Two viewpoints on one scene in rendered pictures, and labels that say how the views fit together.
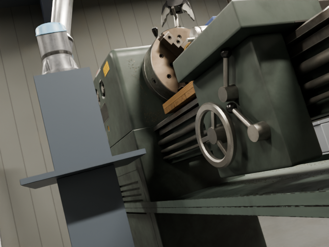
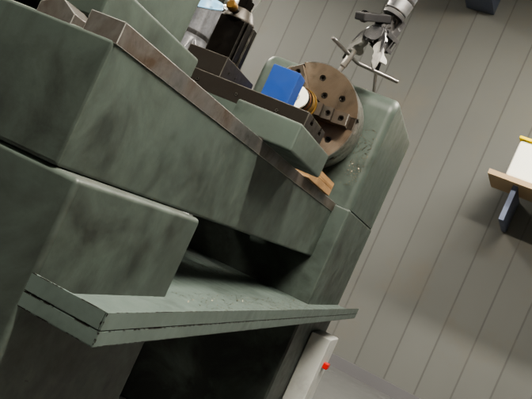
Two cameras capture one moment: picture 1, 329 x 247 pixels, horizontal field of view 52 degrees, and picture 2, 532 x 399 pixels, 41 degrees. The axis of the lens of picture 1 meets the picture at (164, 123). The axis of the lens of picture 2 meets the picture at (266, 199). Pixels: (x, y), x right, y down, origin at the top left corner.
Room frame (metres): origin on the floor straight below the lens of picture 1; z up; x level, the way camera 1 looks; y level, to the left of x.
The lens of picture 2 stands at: (-0.25, -1.55, 0.72)
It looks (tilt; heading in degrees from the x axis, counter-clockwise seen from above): 2 degrees up; 40
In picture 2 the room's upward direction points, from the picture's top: 24 degrees clockwise
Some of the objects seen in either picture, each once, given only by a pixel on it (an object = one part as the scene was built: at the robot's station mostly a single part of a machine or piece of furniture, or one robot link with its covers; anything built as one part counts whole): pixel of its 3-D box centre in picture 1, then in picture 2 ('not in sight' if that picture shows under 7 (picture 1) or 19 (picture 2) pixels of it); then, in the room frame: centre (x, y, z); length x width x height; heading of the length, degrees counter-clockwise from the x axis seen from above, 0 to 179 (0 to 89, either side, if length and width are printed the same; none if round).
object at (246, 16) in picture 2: not in sight; (240, 17); (0.86, -0.30, 1.13); 0.08 x 0.08 x 0.03
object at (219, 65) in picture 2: not in sight; (219, 74); (0.89, -0.29, 1.00); 0.20 x 0.10 x 0.05; 23
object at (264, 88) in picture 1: (240, 113); not in sight; (0.77, -0.17, 0.73); 0.27 x 0.12 x 0.27; 23
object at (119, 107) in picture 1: (150, 98); (324, 146); (1.80, 0.04, 1.06); 0.59 x 0.48 x 0.39; 23
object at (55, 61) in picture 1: (59, 68); (186, 45); (1.26, 0.34, 1.15); 0.15 x 0.15 x 0.10
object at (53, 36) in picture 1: (53, 41); (202, 15); (1.27, 0.34, 1.27); 0.13 x 0.12 x 0.14; 12
